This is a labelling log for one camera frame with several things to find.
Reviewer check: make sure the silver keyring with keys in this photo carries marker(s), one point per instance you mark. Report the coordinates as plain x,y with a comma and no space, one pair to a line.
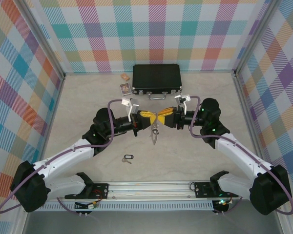
154,136

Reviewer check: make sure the key with black tag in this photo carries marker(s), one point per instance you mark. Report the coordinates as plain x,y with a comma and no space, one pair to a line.
128,157

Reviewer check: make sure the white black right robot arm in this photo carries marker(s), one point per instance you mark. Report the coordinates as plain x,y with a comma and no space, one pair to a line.
244,153

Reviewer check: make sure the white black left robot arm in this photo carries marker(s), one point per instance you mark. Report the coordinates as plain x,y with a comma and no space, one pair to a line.
63,156

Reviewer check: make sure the small colourful card box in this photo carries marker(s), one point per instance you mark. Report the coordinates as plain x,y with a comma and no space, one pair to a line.
125,89

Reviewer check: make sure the small orange box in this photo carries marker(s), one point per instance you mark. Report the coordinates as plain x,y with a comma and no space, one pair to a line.
124,76

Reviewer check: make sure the small green connector board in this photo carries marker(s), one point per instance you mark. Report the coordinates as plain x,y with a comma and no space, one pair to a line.
93,206
222,202

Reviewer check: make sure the grey metal panel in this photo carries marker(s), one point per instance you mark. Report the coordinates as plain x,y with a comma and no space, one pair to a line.
149,223

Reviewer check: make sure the aluminium side rail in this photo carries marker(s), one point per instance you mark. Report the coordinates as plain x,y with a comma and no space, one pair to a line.
56,102
245,102

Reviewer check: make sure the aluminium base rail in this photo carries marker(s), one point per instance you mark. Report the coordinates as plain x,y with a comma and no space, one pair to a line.
149,190

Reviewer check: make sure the aluminium frame post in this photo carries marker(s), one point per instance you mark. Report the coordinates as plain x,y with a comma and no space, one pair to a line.
255,36
41,36

